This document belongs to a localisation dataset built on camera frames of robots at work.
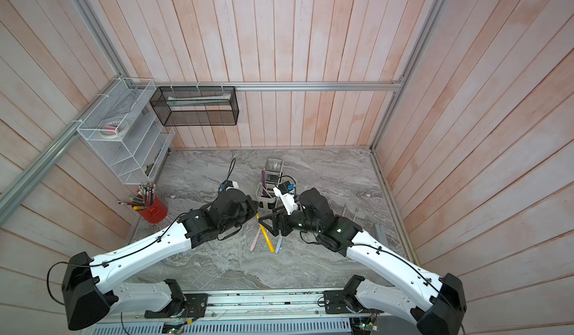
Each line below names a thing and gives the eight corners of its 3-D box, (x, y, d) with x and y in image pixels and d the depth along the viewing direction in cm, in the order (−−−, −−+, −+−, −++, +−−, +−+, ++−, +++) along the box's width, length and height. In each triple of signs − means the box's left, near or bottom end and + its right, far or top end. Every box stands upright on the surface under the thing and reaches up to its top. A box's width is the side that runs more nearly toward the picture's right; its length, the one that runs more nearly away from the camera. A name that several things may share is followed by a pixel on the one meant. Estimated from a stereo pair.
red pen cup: (148, 224, 95) (134, 212, 86) (154, 209, 100) (142, 196, 91) (163, 224, 95) (152, 212, 87) (169, 209, 100) (159, 196, 91)
